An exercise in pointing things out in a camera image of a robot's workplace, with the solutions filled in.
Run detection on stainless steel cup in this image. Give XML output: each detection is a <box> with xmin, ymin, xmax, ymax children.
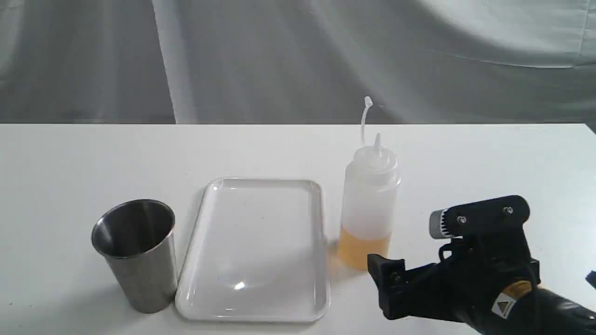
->
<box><xmin>91</xmin><ymin>199</ymin><xmax>177</xmax><ymax>314</ymax></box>

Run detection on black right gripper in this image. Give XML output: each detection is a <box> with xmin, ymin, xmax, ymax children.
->
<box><xmin>367</xmin><ymin>195</ymin><xmax>541</xmax><ymax>322</ymax></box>

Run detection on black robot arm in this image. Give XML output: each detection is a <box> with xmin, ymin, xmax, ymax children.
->
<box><xmin>367</xmin><ymin>195</ymin><xmax>595</xmax><ymax>335</ymax></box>

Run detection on translucent squeeze bottle amber liquid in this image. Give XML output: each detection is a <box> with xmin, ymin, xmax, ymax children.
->
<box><xmin>337</xmin><ymin>96</ymin><xmax>401</xmax><ymax>271</ymax></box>

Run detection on grey fabric backdrop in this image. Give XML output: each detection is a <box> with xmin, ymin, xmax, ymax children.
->
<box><xmin>0</xmin><ymin>0</ymin><xmax>595</xmax><ymax>127</ymax></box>

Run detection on white plastic tray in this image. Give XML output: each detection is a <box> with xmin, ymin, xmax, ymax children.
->
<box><xmin>175</xmin><ymin>177</ymin><xmax>331</xmax><ymax>324</ymax></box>

